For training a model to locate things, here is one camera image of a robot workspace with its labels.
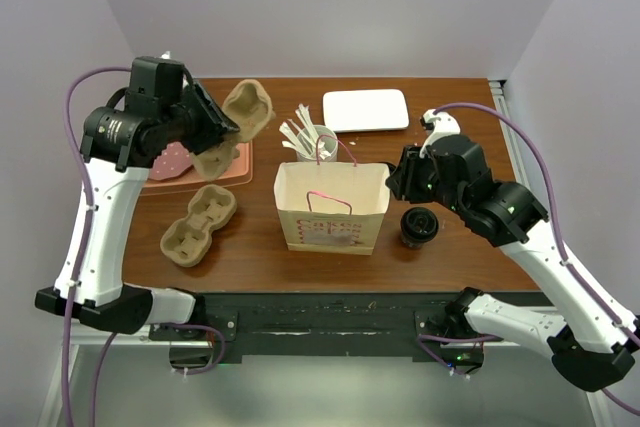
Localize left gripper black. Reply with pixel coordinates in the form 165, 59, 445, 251
162, 79, 241, 154

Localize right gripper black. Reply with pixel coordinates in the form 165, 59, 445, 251
385, 144, 466, 214

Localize cardboard cup carrier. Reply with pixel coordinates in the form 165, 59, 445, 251
160, 184, 237, 268
190, 79, 275, 181

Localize black coffee cup lid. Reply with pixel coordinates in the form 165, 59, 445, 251
400, 207, 439, 242

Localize pink paper gift bag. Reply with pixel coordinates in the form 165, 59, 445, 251
273, 157, 390, 256

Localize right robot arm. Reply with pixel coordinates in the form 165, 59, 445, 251
386, 134, 639, 392

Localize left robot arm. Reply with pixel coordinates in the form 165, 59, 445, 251
35, 56, 239, 339

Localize pink dotted plate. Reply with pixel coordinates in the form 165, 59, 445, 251
149, 142, 193, 182

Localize pink plastic tray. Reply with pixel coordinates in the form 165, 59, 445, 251
141, 142, 253, 196

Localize white rectangular plate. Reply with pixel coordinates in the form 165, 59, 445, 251
322, 89, 409, 133

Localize white cylindrical holder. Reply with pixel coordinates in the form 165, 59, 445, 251
296, 125, 338, 162

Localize white paper stir sticks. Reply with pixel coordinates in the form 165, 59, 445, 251
279, 104, 330, 160

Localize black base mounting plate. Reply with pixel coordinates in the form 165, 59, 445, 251
144, 290, 506, 366

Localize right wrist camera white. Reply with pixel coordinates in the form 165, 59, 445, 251
419, 109, 460, 158

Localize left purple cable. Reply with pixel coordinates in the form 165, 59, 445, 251
59, 65, 134, 427

